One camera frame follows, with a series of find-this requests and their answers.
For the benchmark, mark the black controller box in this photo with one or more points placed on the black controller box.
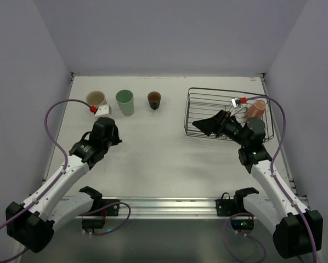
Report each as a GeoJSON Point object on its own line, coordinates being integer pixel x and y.
{"type": "Point", "coordinates": [242, 225]}
{"type": "Point", "coordinates": [90, 225]}

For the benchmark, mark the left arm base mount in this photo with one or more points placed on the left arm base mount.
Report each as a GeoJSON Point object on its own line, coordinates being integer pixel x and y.
{"type": "Point", "coordinates": [100, 206]}

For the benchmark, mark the right black controller box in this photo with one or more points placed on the right black controller box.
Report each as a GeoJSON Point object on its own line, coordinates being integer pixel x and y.
{"type": "Point", "coordinates": [242, 225]}

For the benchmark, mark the left black controller box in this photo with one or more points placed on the left black controller box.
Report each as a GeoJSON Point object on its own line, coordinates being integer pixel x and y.
{"type": "Point", "coordinates": [90, 225]}

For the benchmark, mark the light green tall cup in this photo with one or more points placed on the light green tall cup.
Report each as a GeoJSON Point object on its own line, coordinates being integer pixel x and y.
{"type": "Point", "coordinates": [124, 99]}

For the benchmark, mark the beige ceramic mug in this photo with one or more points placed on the beige ceramic mug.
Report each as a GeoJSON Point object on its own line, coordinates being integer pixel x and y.
{"type": "Point", "coordinates": [96, 99]}

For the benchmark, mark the small dark brown cup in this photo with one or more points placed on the small dark brown cup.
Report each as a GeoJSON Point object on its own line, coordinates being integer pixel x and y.
{"type": "Point", "coordinates": [154, 99]}

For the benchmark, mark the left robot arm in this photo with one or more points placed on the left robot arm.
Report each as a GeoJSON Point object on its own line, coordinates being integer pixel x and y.
{"type": "Point", "coordinates": [34, 221]}

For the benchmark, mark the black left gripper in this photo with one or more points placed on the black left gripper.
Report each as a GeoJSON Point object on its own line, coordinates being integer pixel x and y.
{"type": "Point", "coordinates": [116, 136]}

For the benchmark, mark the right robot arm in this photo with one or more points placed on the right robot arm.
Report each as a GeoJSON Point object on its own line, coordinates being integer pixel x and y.
{"type": "Point", "coordinates": [296, 230]}

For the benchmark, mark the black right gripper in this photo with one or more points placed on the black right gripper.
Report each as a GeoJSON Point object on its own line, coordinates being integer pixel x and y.
{"type": "Point", "coordinates": [218, 124]}

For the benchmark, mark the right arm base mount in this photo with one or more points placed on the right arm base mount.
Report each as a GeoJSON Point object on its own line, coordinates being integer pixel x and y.
{"type": "Point", "coordinates": [227, 206]}

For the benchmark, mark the pink dotted mug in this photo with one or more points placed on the pink dotted mug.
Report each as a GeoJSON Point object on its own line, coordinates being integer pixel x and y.
{"type": "Point", "coordinates": [257, 109]}

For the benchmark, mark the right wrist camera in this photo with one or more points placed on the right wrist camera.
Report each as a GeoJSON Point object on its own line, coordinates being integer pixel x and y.
{"type": "Point", "coordinates": [236, 102]}

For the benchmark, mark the black wire dish rack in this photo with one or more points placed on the black wire dish rack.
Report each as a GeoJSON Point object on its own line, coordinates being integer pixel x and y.
{"type": "Point", "coordinates": [204, 103]}

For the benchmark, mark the aluminium mounting rail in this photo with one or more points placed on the aluminium mounting rail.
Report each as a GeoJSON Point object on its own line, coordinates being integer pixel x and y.
{"type": "Point", "coordinates": [165, 208]}

